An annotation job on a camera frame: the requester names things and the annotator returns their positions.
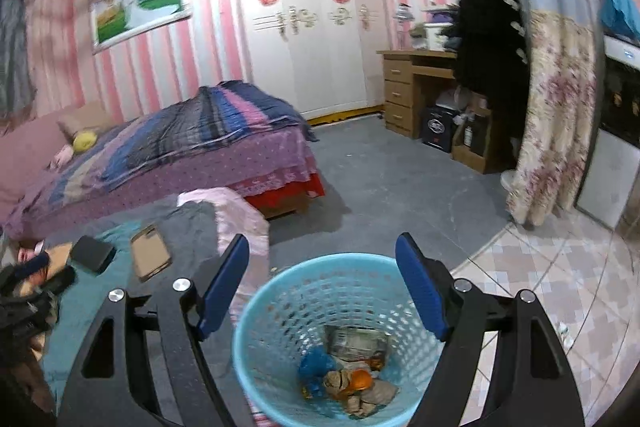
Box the orange tangerine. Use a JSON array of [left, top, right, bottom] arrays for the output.
[[345, 369, 374, 395]]

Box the blue plastic bag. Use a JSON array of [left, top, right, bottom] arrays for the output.
[[297, 346, 337, 400]]

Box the crumpled paper trash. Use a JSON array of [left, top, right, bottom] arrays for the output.
[[324, 325, 390, 371]]

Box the light blue trash basket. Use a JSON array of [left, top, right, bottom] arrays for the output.
[[232, 253, 442, 426]]

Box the teal towel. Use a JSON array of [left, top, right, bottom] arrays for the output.
[[41, 221, 142, 411]]

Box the black wallet case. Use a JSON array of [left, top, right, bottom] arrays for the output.
[[70, 235, 116, 274]]

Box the tan phone case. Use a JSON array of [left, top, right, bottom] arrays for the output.
[[130, 225, 171, 282]]

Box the grey blanket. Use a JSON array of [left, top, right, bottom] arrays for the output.
[[120, 202, 253, 426]]

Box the pink plush toy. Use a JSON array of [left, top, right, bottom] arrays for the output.
[[48, 144, 75, 170]]

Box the yellow plush toy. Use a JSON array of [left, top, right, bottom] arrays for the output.
[[72, 130, 99, 155]]

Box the striped purple blue quilt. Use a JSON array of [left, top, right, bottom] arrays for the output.
[[42, 80, 317, 209]]

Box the tan pillow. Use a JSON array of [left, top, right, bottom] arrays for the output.
[[58, 101, 116, 141]]

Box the grey hanging cloth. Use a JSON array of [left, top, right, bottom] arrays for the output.
[[0, 0, 36, 120]]

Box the white appliance cabinet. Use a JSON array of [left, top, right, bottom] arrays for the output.
[[577, 36, 639, 230]]

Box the purple bed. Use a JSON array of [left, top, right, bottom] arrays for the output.
[[1, 80, 324, 241]]

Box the black box under desk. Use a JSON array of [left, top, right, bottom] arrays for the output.
[[420, 106, 459, 153]]

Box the floral curtain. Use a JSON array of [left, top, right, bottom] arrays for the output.
[[506, 0, 597, 227]]

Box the framed wedding picture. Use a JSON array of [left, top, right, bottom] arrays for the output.
[[90, 0, 193, 54]]

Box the wooden desk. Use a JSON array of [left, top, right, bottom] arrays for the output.
[[379, 50, 498, 174]]

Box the black hanging coat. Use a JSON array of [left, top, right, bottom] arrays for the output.
[[454, 0, 530, 155]]

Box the white wardrobe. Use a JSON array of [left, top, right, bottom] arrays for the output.
[[240, 0, 387, 119]]

